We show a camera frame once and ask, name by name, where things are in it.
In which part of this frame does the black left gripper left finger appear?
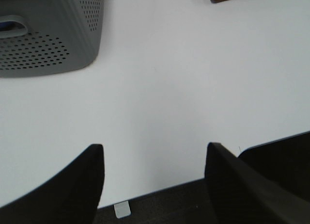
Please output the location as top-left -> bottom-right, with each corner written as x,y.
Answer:
0,144 -> 105,224

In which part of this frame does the grey perforated laundry basket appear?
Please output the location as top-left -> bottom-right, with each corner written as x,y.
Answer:
0,0 -> 104,78

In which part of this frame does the blue cloth in basket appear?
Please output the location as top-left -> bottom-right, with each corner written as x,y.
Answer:
0,21 -> 18,32

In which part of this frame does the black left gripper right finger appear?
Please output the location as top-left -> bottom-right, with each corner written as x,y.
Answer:
204,143 -> 310,224

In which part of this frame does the grey table bracket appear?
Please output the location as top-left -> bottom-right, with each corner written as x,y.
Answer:
113,201 -> 131,219

